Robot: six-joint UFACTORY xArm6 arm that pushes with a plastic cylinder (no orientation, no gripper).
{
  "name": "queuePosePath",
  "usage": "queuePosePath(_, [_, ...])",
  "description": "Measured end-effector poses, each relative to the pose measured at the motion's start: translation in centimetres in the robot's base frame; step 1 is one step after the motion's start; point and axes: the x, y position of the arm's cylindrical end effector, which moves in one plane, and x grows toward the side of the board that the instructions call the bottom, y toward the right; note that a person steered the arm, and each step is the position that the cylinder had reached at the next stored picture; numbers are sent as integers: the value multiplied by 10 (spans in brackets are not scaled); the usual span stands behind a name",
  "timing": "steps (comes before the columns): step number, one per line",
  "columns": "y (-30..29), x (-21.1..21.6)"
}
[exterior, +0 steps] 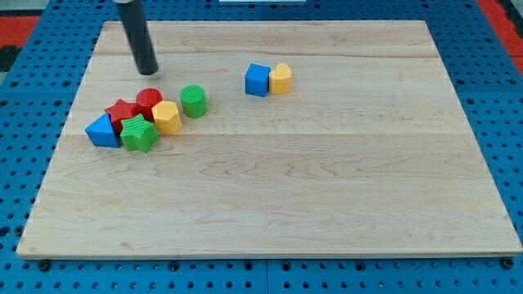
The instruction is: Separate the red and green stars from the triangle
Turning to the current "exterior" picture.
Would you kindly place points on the blue triangle block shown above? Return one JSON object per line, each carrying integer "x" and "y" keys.
{"x": 101, "y": 133}

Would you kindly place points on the blue cube block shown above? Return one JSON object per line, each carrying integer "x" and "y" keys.
{"x": 256, "y": 80}

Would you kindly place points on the yellow heart block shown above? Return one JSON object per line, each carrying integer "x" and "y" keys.
{"x": 280, "y": 79}

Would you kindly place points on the green cylinder block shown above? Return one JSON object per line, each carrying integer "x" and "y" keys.
{"x": 193, "y": 101}

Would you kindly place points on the yellow hexagon block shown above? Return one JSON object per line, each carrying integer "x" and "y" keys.
{"x": 167, "y": 117}

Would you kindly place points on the light wooden board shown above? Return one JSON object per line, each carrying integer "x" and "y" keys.
{"x": 370, "y": 155}

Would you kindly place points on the red cylinder block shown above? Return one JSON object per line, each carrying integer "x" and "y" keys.
{"x": 147, "y": 99}

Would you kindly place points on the green star block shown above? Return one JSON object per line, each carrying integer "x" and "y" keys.
{"x": 138, "y": 134}

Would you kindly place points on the red star block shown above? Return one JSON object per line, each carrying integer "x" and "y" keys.
{"x": 119, "y": 111}

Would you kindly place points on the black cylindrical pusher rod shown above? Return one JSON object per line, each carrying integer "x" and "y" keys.
{"x": 132, "y": 15}

